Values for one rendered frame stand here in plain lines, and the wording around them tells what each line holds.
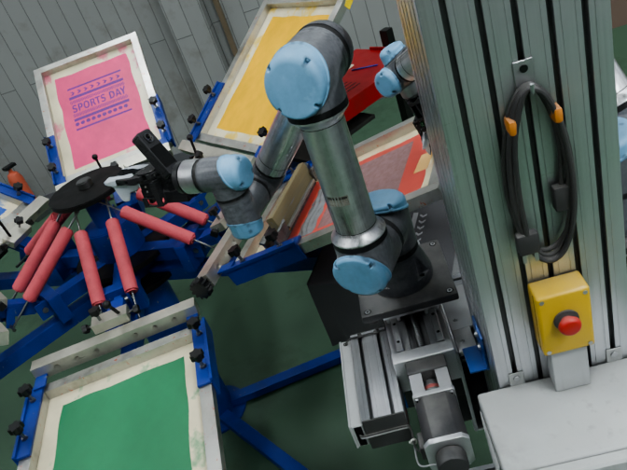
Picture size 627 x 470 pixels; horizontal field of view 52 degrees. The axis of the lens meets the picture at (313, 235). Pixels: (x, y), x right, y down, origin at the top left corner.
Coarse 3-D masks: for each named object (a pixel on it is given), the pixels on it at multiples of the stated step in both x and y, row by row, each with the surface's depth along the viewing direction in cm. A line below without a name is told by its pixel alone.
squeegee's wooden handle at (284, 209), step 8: (296, 168) 234; (304, 168) 235; (296, 176) 228; (304, 176) 233; (312, 176) 237; (288, 184) 225; (296, 184) 227; (304, 184) 231; (288, 192) 221; (296, 192) 225; (280, 200) 217; (288, 200) 219; (296, 200) 223; (280, 208) 214; (288, 208) 218; (272, 216) 209; (280, 216) 212; (288, 216) 216; (272, 224) 210; (280, 224) 211
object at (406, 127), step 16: (400, 128) 225; (368, 144) 233; (384, 144) 231; (432, 176) 179; (416, 192) 177; (432, 192) 173; (272, 208) 239; (416, 208) 177; (256, 240) 225; (304, 240) 197; (320, 240) 194
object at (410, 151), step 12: (408, 144) 218; (420, 144) 212; (372, 156) 229; (384, 156) 222; (396, 156) 216; (408, 156) 210; (420, 156) 204; (372, 168) 220; (384, 168) 213; (396, 168) 208; (372, 180) 211; (312, 192) 237
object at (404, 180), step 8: (408, 168) 202; (384, 176) 208; (392, 176) 204; (400, 176) 200; (408, 176) 197; (416, 176) 194; (424, 176) 190; (368, 184) 211; (376, 184) 207; (384, 184) 203; (392, 184) 200; (400, 184) 196; (408, 184) 193; (416, 184) 190; (408, 192) 188; (304, 216) 222; (320, 216) 214; (328, 216) 209; (296, 224) 221; (320, 224) 209; (328, 224) 205; (296, 232) 216; (312, 232) 208
